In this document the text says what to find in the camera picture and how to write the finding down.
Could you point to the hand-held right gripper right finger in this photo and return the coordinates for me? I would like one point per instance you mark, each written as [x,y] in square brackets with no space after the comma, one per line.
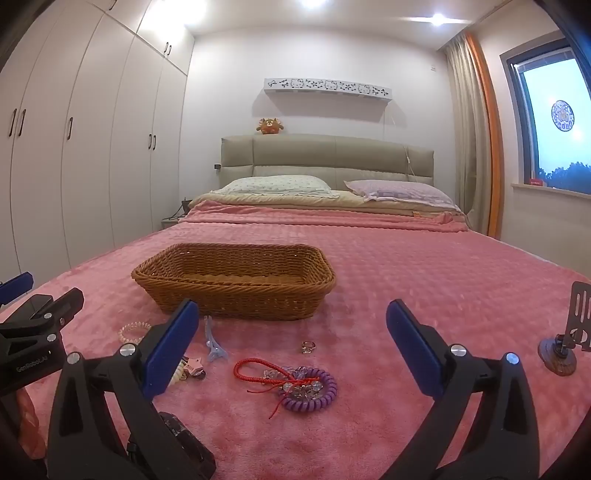
[411,341]

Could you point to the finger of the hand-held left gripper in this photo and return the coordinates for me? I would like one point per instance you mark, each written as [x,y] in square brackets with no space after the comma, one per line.
[62,304]
[16,286]

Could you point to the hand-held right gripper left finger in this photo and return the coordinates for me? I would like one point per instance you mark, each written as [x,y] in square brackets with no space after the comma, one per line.
[168,353]

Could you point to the clear plastic syringe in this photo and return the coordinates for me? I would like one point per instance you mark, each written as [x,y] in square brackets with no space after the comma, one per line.
[214,353]

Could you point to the brown wicker basket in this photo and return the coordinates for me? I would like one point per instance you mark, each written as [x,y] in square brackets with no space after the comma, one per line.
[231,295]

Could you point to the pink fleece blanket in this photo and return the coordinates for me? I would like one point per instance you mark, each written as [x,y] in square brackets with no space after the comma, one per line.
[415,277]

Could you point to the grey nightstand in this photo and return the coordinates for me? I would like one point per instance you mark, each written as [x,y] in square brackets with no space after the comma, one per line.
[171,224]

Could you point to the white wardrobe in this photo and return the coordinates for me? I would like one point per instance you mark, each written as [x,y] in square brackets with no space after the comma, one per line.
[92,161]

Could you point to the metal phone stand wooden base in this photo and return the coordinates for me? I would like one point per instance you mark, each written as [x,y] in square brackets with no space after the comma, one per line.
[556,357]

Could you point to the light purple pillow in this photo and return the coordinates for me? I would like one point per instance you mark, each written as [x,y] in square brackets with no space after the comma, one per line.
[397,190]

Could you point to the beige bed cover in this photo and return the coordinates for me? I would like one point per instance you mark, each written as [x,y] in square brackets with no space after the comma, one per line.
[277,204]

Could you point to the orange curtain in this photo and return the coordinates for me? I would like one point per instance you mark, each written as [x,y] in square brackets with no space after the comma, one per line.
[494,161]

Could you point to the white floral pillow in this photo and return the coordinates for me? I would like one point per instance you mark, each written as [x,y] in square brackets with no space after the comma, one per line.
[277,185]

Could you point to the small red box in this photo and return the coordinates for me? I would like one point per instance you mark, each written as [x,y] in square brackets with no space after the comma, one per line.
[537,181]

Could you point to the windowsill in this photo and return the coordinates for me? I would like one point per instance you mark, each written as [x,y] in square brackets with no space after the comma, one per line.
[549,191]

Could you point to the beige padded headboard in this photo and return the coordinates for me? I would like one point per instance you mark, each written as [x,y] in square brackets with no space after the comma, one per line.
[323,157]

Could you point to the beige curtain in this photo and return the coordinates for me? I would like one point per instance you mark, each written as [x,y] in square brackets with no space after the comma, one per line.
[466,138]

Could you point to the orange plush toy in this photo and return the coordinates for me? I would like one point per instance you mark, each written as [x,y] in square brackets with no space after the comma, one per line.
[270,127]

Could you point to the round window sticker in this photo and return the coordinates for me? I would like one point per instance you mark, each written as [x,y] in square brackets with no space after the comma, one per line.
[562,115]

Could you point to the ceiling light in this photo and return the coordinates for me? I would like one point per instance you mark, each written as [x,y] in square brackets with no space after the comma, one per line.
[437,19]
[313,3]

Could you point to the white cutout wall shelf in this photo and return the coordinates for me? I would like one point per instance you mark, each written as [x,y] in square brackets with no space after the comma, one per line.
[323,86]

